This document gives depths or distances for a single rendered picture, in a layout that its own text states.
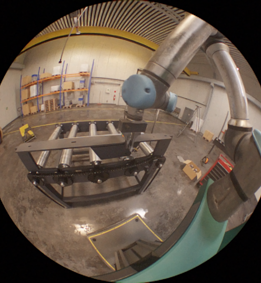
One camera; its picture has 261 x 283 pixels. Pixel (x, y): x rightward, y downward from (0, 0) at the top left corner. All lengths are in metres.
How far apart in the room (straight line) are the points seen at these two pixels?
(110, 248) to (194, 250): 0.98
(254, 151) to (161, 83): 0.26
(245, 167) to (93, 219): 1.49
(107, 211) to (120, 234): 0.49
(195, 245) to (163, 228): 1.41
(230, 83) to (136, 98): 0.32
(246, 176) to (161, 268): 0.24
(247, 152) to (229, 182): 0.09
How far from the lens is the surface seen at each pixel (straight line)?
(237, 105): 0.35
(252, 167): 0.26
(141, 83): 0.16
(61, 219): 1.62
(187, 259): 0.24
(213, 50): 0.41
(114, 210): 1.44
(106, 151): 0.56
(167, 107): 0.29
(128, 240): 1.13
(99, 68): 9.76
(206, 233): 0.27
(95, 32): 7.33
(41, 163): 0.92
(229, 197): 0.27
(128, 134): 0.40
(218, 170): 2.15
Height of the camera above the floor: 1.42
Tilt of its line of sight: 32 degrees down
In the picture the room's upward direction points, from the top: 12 degrees clockwise
